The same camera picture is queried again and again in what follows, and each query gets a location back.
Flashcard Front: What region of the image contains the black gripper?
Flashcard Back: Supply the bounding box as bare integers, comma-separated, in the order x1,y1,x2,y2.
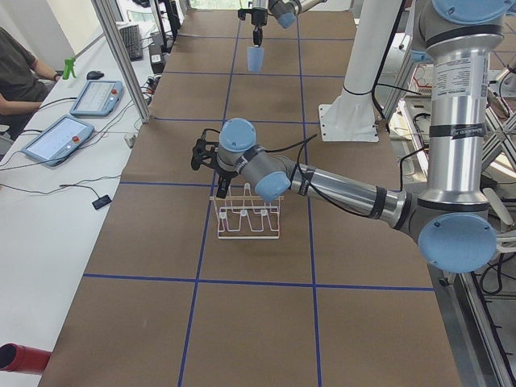
216,166,239,198
251,6,268,47

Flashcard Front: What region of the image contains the light blue plastic cup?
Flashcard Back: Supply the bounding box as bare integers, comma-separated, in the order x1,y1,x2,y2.
247,46,264,73

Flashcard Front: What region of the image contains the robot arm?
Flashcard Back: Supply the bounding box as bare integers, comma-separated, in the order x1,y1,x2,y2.
216,1,515,273
238,0,325,47

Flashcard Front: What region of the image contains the small black sensor puck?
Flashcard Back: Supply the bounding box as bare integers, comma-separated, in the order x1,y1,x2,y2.
92,195,111,210

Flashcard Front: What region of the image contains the black keyboard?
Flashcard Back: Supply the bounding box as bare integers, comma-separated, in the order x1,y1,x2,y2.
119,24,144,61

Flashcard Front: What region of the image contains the far blue teach pendant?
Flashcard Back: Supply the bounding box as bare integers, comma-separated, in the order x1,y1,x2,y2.
70,80,123,117

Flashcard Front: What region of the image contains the blue teach pendant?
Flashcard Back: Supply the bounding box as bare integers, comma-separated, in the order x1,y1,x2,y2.
21,115,94,167
70,80,123,117

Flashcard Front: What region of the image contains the black computer mouse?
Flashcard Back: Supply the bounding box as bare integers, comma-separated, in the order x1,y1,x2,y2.
86,70,104,80

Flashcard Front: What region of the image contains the near blue teach pendant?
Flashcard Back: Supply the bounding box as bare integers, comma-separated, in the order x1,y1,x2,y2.
21,115,94,167

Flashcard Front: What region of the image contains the green plastic clamp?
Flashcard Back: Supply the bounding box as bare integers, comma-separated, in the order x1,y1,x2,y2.
62,57,77,80

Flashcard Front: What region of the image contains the seated person dark shirt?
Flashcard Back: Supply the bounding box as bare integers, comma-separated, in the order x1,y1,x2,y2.
0,29,62,140

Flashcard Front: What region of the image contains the red cylinder object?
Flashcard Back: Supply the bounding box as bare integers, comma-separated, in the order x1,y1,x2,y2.
1,343,52,375

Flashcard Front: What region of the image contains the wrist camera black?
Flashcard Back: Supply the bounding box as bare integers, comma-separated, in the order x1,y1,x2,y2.
190,128,219,171
237,8,252,21

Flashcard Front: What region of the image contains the white wire cup holder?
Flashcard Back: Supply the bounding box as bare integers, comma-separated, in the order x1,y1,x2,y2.
210,183,284,239

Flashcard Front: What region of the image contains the white camera mast pillar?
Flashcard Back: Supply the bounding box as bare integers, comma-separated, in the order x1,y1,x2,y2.
318,0,404,142

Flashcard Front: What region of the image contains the aluminium frame post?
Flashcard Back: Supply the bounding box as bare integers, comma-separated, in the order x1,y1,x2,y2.
91,0,150,123

